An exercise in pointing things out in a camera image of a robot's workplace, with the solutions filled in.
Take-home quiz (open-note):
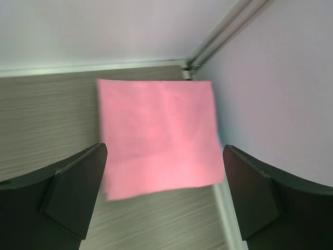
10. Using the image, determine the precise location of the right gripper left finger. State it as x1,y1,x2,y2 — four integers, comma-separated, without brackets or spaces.
1,143,107,250

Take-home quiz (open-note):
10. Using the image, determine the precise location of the pink t shirt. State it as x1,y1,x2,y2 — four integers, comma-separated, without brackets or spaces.
96,79,224,201

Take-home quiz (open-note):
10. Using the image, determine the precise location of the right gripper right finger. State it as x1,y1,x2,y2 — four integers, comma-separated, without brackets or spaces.
223,145,332,250

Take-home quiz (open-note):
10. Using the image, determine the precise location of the right aluminium frame post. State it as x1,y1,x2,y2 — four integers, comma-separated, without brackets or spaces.
184,0,273,80

